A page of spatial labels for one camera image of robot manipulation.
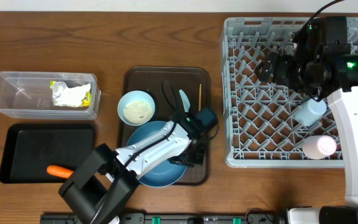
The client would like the dark blue plate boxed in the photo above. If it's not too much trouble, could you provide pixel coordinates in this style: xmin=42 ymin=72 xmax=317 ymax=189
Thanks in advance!
xmin=127 ymin=121 xmax=187 ymax=187

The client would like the light blue cup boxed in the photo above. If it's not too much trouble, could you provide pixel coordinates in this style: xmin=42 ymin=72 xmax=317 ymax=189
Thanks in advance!
xmin=294 ymin=99 xmax=327 ymax=126

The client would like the pink cup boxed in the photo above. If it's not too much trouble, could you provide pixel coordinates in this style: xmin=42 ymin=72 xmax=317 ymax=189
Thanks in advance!
xmin=301 ymin=135 xmax=337 ymax=160

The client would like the foil snack wrapper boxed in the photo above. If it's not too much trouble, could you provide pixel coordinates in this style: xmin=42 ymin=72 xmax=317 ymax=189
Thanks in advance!
xmin=49 ymin=80 xmax=92 ymax=108

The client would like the orange carrot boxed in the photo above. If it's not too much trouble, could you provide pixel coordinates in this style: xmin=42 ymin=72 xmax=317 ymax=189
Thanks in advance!
xmin=47 ymin=165 xmax=73 ymax=179

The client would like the white tissue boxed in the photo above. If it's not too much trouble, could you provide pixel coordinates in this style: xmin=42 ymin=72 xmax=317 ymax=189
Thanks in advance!
xmin=54 ymin=83 xmax=92 ymax=108

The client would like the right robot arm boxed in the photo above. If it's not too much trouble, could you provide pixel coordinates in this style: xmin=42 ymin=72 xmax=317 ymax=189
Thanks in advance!
xmin=254 ymin=16 xmax=358 ymax=223

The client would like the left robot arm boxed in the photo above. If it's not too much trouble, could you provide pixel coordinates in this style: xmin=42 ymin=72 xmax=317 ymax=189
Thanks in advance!
xmin=59 ymin=108 xmax=218 ymax=223

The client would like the grey plastic dishwasher rack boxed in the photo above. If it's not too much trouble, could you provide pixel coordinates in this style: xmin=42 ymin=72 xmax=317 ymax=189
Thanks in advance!
xmin=221 ymin=17 xmax=343 ymax=168

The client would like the light blue plastic knife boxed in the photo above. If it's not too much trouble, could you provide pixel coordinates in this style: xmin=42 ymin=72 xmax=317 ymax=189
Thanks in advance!
xmin=179 ymin=90 xmax=191 ymax=113

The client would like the wooden chopstick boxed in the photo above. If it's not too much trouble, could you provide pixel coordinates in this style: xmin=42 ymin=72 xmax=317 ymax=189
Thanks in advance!
xmin=198 ymin=84 xmax=202 ymax=111

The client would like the brown serving tray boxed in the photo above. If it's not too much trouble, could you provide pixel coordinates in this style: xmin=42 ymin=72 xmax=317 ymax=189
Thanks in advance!
xmin=117 ymin=67 xmax=211 ymax=186

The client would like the light blue bowl with rice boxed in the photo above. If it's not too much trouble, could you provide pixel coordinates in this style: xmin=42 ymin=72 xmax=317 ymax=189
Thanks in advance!
xmin=117 ymin=90 xmax=156 ymax=126

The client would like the black tray bin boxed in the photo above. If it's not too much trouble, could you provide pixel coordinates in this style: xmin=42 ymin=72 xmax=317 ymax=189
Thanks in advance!
xmin=0 ymin=123 xmax=95 ymax=184

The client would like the clear plastic bin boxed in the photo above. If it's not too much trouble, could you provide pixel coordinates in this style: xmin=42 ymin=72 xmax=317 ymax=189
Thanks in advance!
xmin=0 ymin=72 xmax=101 ymax=120

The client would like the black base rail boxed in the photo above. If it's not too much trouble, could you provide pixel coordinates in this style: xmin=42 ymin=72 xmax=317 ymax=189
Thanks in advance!
xmin=40 ymin=212 xmax=287 ymax=224

